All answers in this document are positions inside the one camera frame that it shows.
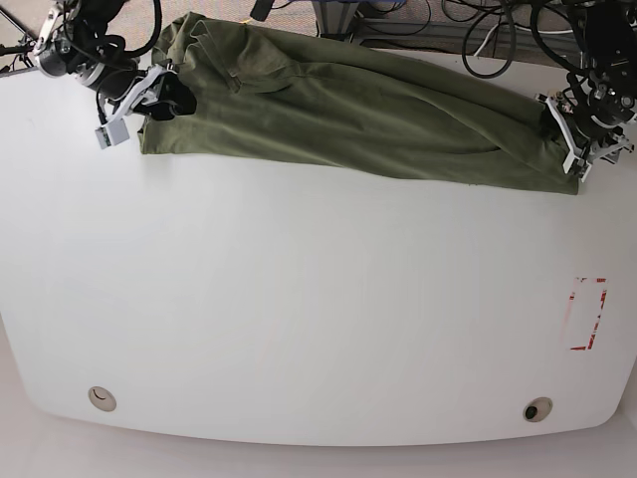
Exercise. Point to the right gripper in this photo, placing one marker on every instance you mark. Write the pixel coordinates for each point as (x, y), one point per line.
(74, 40)

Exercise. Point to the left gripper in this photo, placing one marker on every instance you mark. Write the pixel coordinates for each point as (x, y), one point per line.
(591, 113)

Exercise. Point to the olive green T-shirt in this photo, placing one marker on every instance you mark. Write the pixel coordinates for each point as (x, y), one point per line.
(275, 95)

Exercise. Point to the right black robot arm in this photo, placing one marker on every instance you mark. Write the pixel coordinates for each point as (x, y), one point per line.
(74, 41)

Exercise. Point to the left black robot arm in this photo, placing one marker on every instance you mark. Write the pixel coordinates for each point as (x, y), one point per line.
(603, 30)

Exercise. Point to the red tape rectangle marking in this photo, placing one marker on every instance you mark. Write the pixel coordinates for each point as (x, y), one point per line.
(583, 313)

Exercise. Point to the right table grommet hole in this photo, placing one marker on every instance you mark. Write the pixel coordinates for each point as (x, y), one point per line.
(538, 409)

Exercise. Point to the table grommet hole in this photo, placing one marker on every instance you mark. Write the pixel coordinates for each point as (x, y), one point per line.
(102, 399)
(538, 409)

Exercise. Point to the left table grommet hole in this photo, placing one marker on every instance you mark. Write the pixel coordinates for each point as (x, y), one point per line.
(102, 399)

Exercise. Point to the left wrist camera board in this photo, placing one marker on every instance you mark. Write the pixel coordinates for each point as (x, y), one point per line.
(578, 168)

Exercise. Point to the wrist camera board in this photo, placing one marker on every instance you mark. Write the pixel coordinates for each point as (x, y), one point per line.
(112, 133)
(578, 168)

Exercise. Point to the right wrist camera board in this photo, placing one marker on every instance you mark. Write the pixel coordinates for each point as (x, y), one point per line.
(112, 133)

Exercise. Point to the aluminium frame base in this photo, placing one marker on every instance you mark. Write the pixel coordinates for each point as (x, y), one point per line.
(336, 20)

